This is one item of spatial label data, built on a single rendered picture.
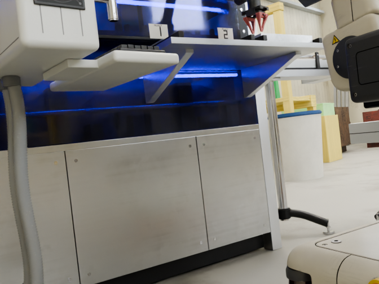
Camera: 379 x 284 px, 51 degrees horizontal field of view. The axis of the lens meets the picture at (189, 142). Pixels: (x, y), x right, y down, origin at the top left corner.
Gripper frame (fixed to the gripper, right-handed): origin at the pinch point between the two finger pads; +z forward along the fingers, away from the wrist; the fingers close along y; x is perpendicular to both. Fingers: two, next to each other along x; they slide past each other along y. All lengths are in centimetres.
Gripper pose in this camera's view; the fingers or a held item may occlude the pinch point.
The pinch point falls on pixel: (257, 31)
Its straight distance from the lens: 179.0
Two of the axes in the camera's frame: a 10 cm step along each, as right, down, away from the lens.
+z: 1.2, 9.9, 0.1
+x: -7.0, 0.9, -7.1
